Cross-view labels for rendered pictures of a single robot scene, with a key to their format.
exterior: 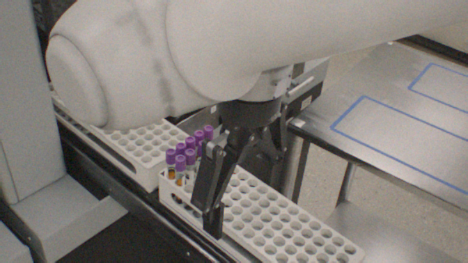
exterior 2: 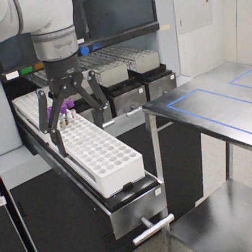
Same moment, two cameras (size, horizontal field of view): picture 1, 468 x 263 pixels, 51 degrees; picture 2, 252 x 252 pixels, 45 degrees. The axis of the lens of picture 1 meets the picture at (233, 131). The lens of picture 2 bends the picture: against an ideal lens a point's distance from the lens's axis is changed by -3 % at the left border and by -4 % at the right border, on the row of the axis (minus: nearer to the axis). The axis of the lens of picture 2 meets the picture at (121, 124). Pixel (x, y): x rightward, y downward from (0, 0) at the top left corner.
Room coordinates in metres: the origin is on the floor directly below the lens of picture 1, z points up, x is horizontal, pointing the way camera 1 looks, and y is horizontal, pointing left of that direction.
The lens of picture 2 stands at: (-0.09, -0.35, 1.22)
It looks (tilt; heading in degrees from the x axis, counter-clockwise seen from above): 28 degrees down; 22
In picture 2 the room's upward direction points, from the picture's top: 11 degrees counter-clockwise
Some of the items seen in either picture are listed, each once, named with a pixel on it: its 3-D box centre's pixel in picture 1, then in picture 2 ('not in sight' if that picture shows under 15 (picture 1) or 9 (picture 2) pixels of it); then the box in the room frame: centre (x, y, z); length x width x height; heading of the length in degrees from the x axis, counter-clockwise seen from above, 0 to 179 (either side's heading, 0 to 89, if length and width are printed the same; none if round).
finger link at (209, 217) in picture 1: (204, 211); (49, 135); (0.42, 0.03, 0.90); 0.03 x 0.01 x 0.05; 141
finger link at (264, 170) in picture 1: (263, 177); (98, 124); (0.52, -0.05, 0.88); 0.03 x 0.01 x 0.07; 51
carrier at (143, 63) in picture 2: not in sight; (145, 62); (1.04, -0.05, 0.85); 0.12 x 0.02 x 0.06; 140
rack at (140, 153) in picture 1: (114, 126); (41, 114); (0.66, 0.21, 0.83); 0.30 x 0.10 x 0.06; 51
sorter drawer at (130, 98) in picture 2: not in sight; (86, 81); (1.07, 0.23, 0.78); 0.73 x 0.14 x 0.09; 51
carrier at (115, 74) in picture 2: not in sight; (113, 75); (0.92, 0.05, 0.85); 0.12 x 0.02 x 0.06; 140
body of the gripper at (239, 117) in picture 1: (248, 115); (64, 76); (0.48, -0.02, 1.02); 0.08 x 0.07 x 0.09; 141
